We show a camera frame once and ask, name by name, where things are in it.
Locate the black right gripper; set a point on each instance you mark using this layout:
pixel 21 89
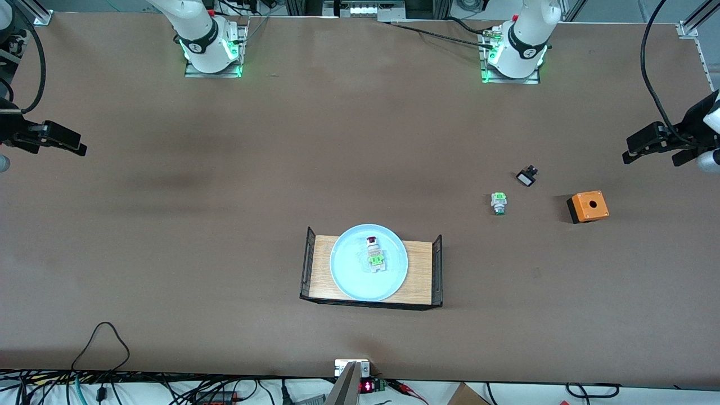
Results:
pixel 12 129

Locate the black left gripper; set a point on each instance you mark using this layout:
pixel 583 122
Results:
pixel 693 133

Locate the light blue round plate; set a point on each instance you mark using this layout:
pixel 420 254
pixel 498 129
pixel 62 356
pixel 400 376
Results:
pixel 388 281

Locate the red push button switch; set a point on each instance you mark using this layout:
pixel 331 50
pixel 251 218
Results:
pixel 375 256

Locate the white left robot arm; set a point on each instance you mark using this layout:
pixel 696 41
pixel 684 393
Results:
pixel 526 39

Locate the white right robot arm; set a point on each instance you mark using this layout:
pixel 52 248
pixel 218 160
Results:
pixel 202 34

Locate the wooden tray black mesh sides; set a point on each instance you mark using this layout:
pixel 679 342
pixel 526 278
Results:
pixel 419 270

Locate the black power strip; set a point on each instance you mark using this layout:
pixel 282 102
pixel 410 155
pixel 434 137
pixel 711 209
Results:
pixel 216 398

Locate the brown cardboard box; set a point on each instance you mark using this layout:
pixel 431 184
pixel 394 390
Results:
pixel 467 395

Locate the white LED light bar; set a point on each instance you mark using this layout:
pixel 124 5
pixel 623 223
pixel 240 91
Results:
pixel 365 9

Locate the red LED display module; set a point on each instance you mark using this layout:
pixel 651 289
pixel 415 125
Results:
pixel 368 386

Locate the orange button enclosure box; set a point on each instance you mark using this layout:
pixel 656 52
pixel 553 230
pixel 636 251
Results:
pixel 589 206

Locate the black rectangular switch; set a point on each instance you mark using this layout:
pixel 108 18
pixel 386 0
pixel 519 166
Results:
pixel 526 177

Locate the aluminium corner bracket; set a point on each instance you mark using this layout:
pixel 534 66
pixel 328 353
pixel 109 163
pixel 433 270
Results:
pixel 39 14
pixel 694 22

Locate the green push button switch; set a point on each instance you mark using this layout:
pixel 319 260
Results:
pixel 499 202

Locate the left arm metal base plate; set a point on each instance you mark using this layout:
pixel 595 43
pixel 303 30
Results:
pixel 487 62

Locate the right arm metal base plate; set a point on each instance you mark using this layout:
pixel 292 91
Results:
pixel 243 48

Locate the aluminium camera post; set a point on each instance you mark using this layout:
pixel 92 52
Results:
pixel 347 385

